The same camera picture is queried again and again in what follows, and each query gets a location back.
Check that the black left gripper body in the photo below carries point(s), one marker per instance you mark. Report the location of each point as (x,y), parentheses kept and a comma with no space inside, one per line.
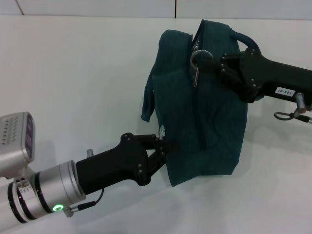
(114,163)

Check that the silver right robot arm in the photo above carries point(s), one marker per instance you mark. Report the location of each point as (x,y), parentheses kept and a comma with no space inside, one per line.
(310,120)

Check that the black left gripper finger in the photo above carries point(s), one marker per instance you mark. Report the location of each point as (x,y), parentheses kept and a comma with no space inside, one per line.
(163,146)
(158,163)

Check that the dark teal fabric bag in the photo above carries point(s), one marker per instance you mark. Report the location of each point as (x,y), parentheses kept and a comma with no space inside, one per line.
(207,117)

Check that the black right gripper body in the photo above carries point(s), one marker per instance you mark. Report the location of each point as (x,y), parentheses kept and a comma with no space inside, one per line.
(273,73)

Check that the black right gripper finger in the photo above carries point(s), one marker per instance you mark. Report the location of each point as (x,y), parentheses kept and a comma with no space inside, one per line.
(226,61)
(234,76)

